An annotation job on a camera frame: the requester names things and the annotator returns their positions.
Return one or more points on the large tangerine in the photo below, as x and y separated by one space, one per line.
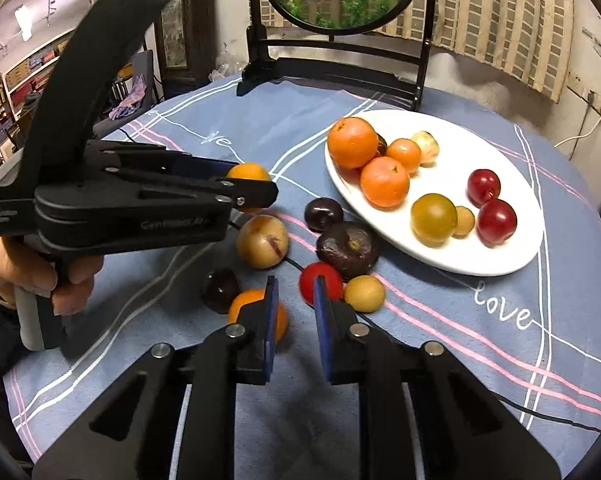
353 141

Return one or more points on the white ceiling lamp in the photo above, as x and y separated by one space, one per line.
24 20

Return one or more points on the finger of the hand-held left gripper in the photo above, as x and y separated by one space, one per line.
230 192
180 162

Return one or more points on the white oval plate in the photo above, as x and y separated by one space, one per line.
445 255

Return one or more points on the dark purple plum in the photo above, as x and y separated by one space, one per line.
323 213
220 290

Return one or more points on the purple cloth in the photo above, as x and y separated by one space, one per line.
130 97

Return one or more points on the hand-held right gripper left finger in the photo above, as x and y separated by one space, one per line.
270 325

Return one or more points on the clear plastic bag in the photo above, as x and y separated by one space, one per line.
228 65

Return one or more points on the pale tan round fruit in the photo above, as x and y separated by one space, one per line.
425 147

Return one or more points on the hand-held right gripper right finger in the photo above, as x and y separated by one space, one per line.
323 330

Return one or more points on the white wall shelves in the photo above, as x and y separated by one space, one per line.
15 85

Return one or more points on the yellow spotted loquat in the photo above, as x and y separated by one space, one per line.
262 241

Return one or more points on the person's left hand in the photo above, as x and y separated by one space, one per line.
25 270

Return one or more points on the dark wooden framed panel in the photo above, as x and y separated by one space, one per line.
178 25

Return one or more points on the large red plum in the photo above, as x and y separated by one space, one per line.
496 221

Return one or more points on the white wall socket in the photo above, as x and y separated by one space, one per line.
592 96

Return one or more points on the small tangerine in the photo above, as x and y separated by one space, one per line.
404 155

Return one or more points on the yellow round citrus fruit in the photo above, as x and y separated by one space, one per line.
434 220

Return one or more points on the beige checked curtain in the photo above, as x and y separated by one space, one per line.
505 25

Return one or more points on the red cherry tomato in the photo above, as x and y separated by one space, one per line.
306 282

